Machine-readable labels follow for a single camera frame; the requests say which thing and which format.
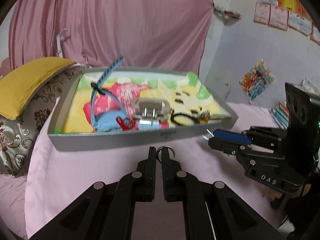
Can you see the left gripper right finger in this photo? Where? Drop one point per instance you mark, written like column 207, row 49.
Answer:
column 211, row 211

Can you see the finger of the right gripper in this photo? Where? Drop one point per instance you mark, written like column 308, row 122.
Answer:
column 236, row 147
column 232, row 136

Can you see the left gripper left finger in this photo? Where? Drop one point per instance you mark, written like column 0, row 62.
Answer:
column 105, row 211

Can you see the beige hair claw clip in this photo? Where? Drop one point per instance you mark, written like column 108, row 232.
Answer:
column 151, row 113

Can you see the brown hair tie yellow beads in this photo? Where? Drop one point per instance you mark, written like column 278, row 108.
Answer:
column 207, row 116

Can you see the person's right hand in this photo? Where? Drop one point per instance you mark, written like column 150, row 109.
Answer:
column 300, row 198

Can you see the stack of books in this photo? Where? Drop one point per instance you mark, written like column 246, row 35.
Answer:
column 280, row 115

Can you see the colourful cartoon towel liner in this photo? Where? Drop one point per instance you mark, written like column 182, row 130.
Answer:
column 176, row 99

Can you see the pink table cloth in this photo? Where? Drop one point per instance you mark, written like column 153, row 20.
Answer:
column 56, row 178

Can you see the pink bed sheet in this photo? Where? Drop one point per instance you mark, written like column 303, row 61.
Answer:
column 12, row 203

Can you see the grey cardboard box tray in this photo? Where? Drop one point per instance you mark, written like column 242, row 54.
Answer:
column 66, row 142

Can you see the floral satin pillow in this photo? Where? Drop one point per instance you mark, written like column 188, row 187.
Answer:
column 19, row 136

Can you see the yellow pillow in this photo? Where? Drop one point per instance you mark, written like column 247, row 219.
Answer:
column 19, row 86

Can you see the pink curtain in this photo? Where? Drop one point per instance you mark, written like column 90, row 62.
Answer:
column 166, row 34

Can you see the colourful wall sticker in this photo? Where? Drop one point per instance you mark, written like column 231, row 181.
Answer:
column 257, row 80

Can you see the blue watch with strap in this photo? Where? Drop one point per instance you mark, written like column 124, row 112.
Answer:
column 107, row 111

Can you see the wall certificates group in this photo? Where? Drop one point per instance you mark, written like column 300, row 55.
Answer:
column 285, row 14

